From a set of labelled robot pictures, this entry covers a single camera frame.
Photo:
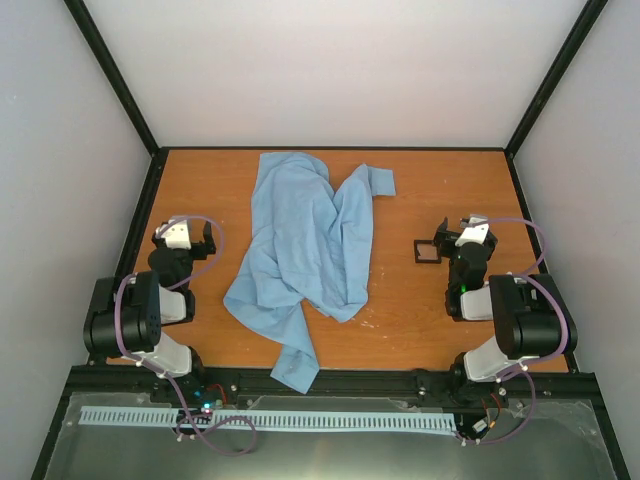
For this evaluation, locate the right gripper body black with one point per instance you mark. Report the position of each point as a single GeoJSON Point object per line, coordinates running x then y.
{"type": "Point", "coordinates": [447, 237]}

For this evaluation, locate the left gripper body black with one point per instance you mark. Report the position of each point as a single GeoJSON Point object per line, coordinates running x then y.
{"type": "Point", "coordinates": [199, 250]}

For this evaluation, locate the light blue shirt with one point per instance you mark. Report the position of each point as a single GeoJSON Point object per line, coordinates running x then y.
{"type": "Point", "coordinates": [309, 242]}

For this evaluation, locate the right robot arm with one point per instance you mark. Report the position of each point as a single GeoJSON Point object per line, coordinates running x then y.
{"type": "Point", "coordinates": [531, 323]}

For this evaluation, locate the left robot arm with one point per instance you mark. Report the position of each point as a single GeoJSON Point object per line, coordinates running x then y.
{"type": "Point", "coordinates": [126, 316]}

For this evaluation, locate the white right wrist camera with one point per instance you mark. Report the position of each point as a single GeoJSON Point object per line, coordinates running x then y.
{"type": "Point", "coordinates": [475, 229]}

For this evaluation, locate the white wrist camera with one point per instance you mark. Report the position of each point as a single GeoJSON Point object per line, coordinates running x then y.
{"type": "Point", "coordinates": [475, 229]}
{"type": "Point", "coordinates": [175, 234]}

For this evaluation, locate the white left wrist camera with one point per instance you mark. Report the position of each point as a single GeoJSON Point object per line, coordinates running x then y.
{"type": "Point", "coordinates": [175, 234]}

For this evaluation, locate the light blue slotted cable duct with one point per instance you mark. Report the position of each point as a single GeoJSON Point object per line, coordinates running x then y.
{"type": "Point", "coordinates": [273, 421]}

